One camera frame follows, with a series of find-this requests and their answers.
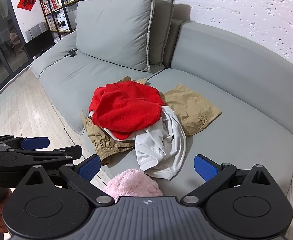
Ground white shirt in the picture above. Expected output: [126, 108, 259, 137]
[88, 105, 187, 181]

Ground white kitchen appliance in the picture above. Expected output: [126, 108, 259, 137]
[56, 10, 67, 29]

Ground grey sofa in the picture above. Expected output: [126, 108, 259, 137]
[30, 20, 293, 240]

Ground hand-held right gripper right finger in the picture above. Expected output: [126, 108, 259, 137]
[180, 154, 285, 205]

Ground black metal bookshelf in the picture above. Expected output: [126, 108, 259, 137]
[33, 0, 89, 40]

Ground black framed glass door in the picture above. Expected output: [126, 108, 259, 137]
[0, 0, 34, 105]

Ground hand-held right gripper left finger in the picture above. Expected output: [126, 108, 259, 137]
[11, 154, 115, 205]

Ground taupe grey cushion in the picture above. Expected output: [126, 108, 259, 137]
[94, 0, 178, 67]

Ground black monitor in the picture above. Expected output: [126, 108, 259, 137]
[24, 30, 55, 59]

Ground red sweater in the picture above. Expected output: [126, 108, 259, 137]
[88, 81, 166, 140]

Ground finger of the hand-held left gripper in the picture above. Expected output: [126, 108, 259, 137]
[0, 135, 50, 150]
[0, 145, 83, 174]

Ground grey panels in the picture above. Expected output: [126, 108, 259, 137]
[25, 22, 47, 42]

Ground large light grey cushion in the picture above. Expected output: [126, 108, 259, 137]
[76, 0, 157, 72]

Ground khaki pants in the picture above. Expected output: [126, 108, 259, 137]
[81, 76, 222, 166]

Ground red diamond wall decoration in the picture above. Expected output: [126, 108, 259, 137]
[16, 0, 37, 11]

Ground person's pink fluffy clothing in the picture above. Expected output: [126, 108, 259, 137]
[102, 169, 164, 203]

